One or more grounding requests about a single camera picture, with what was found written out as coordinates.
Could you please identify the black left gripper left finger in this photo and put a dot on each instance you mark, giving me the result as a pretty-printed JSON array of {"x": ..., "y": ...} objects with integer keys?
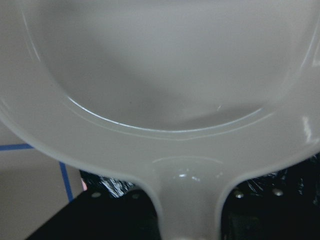
[{"x": 95, "y": 215}]

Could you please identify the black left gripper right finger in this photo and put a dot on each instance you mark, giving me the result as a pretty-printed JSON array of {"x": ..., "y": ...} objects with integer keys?
[{"x": 274, "y": 215}]

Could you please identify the beige dustpan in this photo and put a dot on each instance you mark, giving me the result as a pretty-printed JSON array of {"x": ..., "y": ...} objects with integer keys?
[{"x": 185, "y": 98}]

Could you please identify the black trash bag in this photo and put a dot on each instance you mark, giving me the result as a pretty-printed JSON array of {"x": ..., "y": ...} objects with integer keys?
[{"x": 302, "y": 179}]

